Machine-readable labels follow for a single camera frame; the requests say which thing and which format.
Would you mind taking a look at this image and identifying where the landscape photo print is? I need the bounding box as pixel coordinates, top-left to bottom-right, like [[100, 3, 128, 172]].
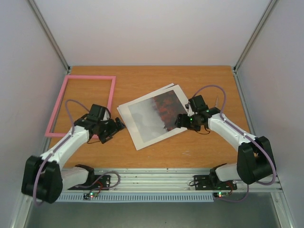
[[117, 84, 188, 150]]

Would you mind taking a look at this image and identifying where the pink photo frame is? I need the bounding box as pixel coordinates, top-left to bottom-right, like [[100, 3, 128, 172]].
[[45, 75, 116, 138]]

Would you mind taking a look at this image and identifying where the clear plastic screwdriver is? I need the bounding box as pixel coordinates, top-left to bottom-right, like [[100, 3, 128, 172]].
[[215, 96, 219, 108]]

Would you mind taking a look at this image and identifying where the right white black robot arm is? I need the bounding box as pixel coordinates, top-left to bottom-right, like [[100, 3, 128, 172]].
[[175, 95, 276, 189]]

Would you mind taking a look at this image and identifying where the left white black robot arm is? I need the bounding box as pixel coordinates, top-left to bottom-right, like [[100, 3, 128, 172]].
[[21, 104, 125, 203]]

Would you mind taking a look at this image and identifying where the white backing paper sheet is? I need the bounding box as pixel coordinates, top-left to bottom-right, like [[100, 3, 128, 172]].
[[117, 83, 182, 150]]

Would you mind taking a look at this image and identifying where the left small circuit board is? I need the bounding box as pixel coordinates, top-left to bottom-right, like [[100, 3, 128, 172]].
[[83, 192, 99, 200]]

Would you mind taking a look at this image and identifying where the small circuit board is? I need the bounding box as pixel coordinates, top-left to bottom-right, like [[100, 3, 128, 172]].
[[213, 191, 230, 198], [83, 192, 99, 200]]

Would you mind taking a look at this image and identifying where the right small circuit board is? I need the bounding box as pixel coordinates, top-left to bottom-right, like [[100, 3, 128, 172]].
[[213, 191, 230, 198]]

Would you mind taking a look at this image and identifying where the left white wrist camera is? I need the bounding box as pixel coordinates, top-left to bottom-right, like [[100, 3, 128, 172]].
[[103, 110, 111, 121]]

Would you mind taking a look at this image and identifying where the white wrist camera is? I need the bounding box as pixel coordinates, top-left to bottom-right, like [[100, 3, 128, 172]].
[[185, 102, 194, 116], [103, 110, 111, 121]]

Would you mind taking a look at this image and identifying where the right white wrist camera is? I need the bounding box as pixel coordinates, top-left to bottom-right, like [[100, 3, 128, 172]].
[[185, 102, 194, 116]]

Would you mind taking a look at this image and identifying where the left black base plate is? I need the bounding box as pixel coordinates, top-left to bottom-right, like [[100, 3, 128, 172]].
[[68, 175, 111, 190]]

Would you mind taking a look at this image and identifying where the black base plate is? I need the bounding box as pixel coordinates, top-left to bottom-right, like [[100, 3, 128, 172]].
[[190, 175, 238, 191], [68, 175, 111, 190]]

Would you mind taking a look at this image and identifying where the aluminium rail base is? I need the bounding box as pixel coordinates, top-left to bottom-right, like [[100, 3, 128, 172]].
[[21, 168, 283, 193]]

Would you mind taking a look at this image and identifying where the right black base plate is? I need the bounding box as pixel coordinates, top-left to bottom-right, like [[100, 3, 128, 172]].
[[190, 175, 238, 191]]

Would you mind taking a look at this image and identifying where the left aluminium corner post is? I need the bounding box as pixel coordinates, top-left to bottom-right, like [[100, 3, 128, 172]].
[[27, 0, 71, 73]]

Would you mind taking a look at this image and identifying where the aluminium corner post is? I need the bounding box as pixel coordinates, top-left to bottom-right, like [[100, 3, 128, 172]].
[[233, 0, 278, 72], [27, 0, 71, 73]]

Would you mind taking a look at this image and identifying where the grey slotted cable duct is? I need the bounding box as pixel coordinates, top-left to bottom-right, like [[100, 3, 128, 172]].
[[57, 192, 214, 203]]

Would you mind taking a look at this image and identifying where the right aluminium corner post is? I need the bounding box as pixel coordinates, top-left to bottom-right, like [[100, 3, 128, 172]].
[[233, 0, 278, 72]]

